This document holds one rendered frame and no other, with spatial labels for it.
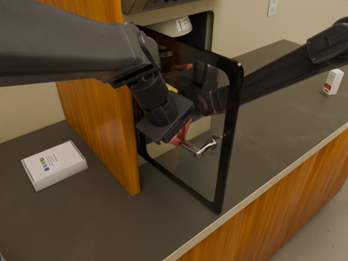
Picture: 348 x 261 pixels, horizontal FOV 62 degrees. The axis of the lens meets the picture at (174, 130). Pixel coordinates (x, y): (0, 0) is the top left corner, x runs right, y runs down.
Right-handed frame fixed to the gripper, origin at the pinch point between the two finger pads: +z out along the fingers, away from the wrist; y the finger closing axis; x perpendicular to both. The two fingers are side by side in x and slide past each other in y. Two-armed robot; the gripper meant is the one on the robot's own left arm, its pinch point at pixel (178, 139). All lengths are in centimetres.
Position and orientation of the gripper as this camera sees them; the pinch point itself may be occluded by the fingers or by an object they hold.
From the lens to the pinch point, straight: 60.9
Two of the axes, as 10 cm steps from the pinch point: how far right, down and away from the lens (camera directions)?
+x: 6.9, 4.5, -5.7
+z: 3.1, 5.3, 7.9
